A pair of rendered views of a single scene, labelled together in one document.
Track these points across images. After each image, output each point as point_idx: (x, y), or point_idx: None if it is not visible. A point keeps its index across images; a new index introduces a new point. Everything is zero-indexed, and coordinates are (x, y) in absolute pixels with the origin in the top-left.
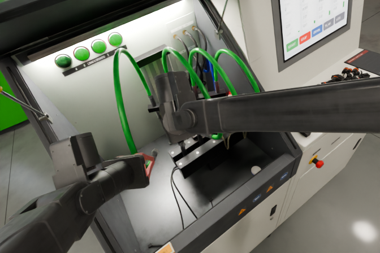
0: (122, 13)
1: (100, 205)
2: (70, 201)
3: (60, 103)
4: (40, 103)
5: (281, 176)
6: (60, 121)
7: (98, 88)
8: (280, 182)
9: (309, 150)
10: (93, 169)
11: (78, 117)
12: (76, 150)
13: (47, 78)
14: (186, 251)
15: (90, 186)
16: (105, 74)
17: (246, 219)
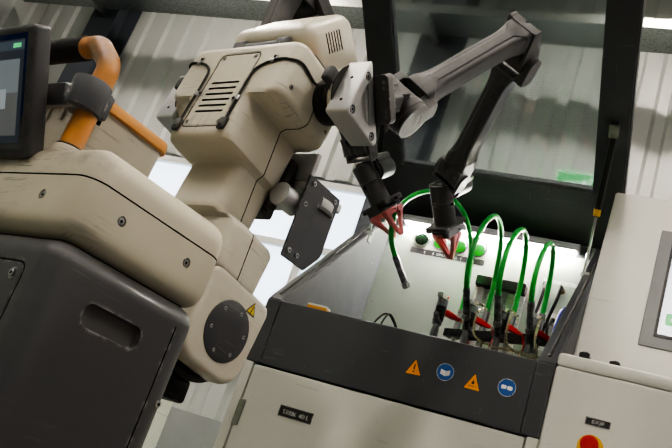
0: None
1: (370, 153)
2: None
3: (382, 272)
4: (376, 235)
5: (500, 377)
6: (368, 266)
7: (422, 284)
8: (496, 403)
9: (573, 381)
10: (378, 168)
11: (379, 298)
12: (384, 155)
13: (398, 243)
14: (328, 331)
15: (376, 148)
16: (441, 275)
17: (405, 432)
